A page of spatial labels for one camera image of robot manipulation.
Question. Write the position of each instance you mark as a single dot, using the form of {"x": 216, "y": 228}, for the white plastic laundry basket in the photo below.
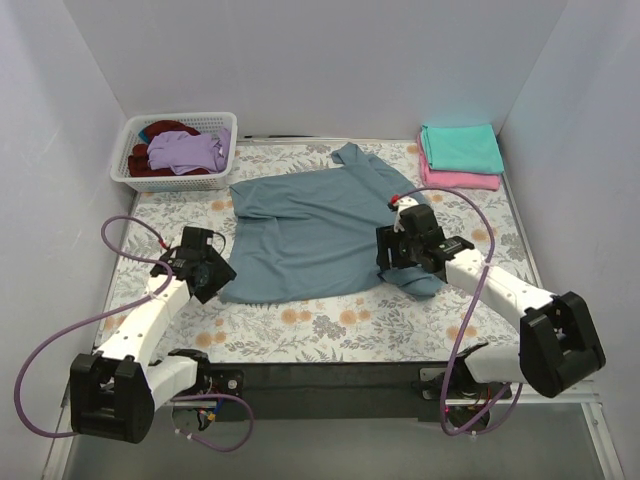
{"x": 204, "y": 122}

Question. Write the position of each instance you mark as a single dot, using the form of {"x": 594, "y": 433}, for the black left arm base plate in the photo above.
{"x": 213, "y": 380}

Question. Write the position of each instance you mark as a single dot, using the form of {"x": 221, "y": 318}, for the folded teal t-shirt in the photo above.
{"x": 462, "y": 149}

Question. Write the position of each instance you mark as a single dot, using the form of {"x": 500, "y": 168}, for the folded pink t-shirt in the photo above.
{"x": 450, "y": 179}

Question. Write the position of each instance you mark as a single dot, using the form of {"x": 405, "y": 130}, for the dark red garment in basket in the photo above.
{"x": 138, "y": 160}

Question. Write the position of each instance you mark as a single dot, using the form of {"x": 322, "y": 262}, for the lilac t-shirt in basket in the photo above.
{"x": 183, "y": 153}

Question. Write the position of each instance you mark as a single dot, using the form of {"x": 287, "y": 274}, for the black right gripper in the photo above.
{"x": 385, "y": 251}

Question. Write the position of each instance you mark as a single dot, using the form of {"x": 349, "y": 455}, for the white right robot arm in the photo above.
{"x": 558, "y": 344}

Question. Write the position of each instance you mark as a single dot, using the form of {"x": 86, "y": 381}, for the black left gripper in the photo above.
{"x": 218, "y": 278}

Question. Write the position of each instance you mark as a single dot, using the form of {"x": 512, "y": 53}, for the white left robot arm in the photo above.
{"x": 115, "y": 391}

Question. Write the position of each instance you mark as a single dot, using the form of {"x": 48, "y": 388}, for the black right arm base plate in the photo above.
{"x": 461, "y": 385}

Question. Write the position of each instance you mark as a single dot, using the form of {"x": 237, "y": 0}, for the blue-grey t-shirt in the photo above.
{"x": 313, "y": 235}

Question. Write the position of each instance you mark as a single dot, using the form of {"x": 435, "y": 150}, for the teal garment in basket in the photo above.
{"x": 142, "y": 135}

